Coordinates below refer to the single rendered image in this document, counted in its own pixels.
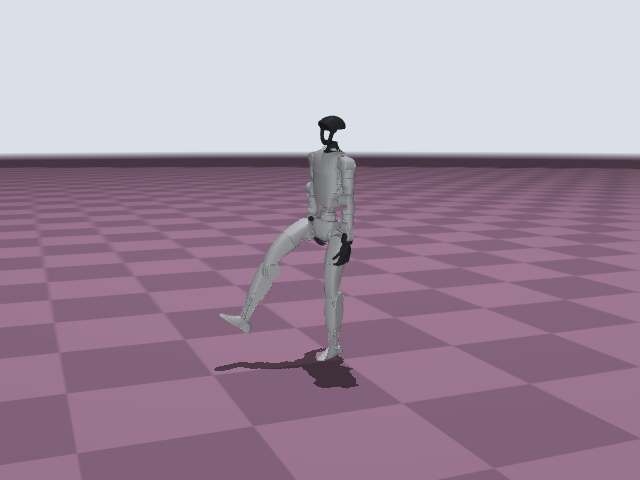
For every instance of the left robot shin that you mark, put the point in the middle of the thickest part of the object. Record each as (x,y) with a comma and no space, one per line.
(333,319)

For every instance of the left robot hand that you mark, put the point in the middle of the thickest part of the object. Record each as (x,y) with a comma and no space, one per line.
(344,252)

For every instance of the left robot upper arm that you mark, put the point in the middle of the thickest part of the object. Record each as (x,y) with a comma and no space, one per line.
(346,166)

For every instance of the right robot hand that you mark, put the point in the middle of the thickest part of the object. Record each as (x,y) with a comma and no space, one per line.
(311,218)

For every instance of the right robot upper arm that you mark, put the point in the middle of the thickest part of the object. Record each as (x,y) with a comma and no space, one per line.
(309,186)

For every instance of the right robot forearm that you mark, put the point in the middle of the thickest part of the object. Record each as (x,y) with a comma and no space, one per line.
(312,206)

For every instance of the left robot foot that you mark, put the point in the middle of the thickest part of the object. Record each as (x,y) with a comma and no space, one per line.
(329,353)

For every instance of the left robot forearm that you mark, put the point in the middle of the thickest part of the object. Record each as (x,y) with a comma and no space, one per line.
(347,218)

